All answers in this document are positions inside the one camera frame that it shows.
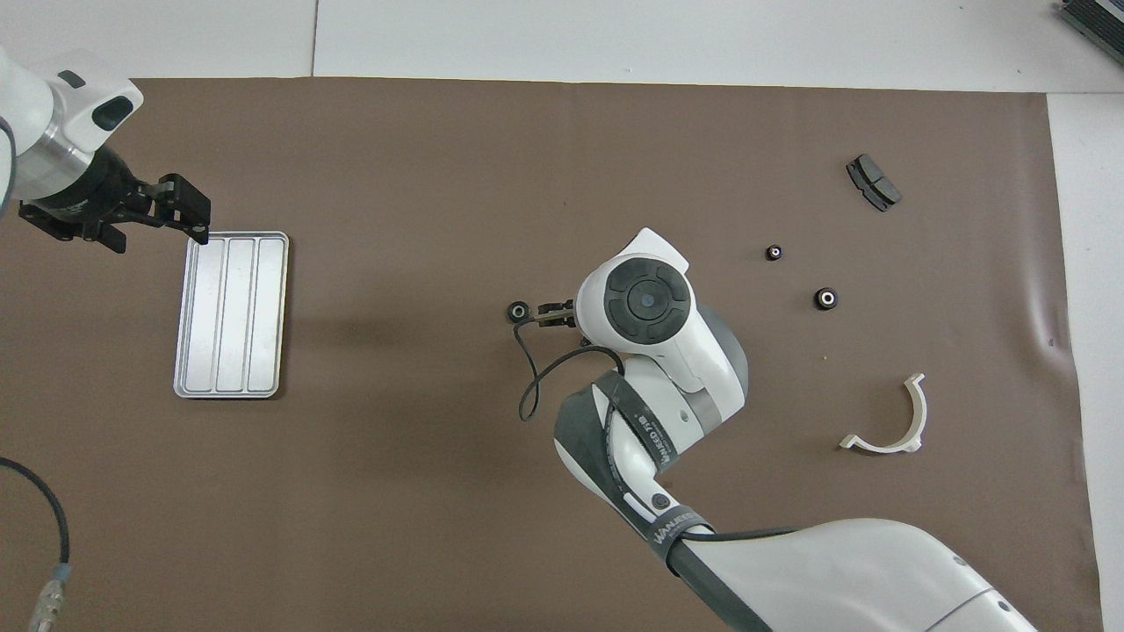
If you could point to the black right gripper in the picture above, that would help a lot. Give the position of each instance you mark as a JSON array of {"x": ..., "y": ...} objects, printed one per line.
[{"x": 567, "y": 314}]

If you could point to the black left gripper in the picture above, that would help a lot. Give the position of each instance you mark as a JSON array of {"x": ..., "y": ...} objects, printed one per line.
[{"x": 101, "y": 197}]

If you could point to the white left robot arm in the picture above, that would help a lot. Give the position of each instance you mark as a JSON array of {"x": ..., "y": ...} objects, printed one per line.
[{"x": 79, "y": 105}]

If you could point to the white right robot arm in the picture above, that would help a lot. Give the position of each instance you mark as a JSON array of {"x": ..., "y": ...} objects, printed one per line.
[{"x": 645, "y": 298}]

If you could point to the silver metal tray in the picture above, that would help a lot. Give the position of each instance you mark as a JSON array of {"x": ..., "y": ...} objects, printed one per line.
[{"x": 228, "y": 316}]

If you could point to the brown table mat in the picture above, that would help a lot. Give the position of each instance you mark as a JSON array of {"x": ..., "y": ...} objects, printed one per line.
[{"x": 439, "y": 175}]

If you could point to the dark grey brake pad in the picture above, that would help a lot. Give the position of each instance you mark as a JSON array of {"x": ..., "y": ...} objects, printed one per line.
[{"x": 874, "y": 183}]

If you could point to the dark ridged device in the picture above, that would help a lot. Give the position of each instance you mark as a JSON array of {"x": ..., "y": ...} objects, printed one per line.
[{"x": 1102, "y": 22}]

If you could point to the white curved plastic bracket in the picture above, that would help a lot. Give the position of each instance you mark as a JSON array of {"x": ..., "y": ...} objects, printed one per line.
[{"x": 918, "y": 412}]

